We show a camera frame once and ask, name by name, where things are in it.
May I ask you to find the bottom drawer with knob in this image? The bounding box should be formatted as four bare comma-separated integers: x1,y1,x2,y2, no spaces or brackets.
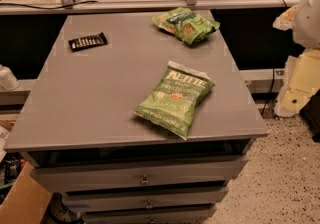
83,205,216,224

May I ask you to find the green Kettle jalapeno chip bag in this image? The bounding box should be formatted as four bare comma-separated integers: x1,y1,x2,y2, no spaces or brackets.
133,61,215,140

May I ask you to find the middle drawer with knob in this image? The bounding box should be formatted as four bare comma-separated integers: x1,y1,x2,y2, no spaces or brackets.
63,186,228,212

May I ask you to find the top drawer with knob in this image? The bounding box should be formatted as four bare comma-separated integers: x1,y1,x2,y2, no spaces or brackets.
31,155,248,193

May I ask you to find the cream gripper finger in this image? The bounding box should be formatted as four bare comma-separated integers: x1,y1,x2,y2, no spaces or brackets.
274,49,320,117
273,5,297,31

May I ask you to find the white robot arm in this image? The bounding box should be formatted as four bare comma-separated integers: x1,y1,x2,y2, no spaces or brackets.
273,0,320,117

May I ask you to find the green snack bag at back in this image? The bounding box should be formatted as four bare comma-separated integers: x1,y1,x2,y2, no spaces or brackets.
152,7,220,45

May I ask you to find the black rxbar chocolate bar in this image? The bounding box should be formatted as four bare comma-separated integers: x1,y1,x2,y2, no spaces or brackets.
68,32,108,52

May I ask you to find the cardboard box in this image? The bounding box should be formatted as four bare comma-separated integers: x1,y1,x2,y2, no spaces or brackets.
0,162,52,224

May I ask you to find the drawer with knob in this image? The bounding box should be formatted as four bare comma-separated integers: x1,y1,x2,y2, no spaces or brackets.
83,205,216,224
63,186,228,212
31,155,248,193

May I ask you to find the black cable on rail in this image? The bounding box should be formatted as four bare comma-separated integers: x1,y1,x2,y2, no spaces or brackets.
0,0,98,10

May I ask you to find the white bottle at left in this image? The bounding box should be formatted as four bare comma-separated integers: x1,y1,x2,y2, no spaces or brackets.
0,65,19,90

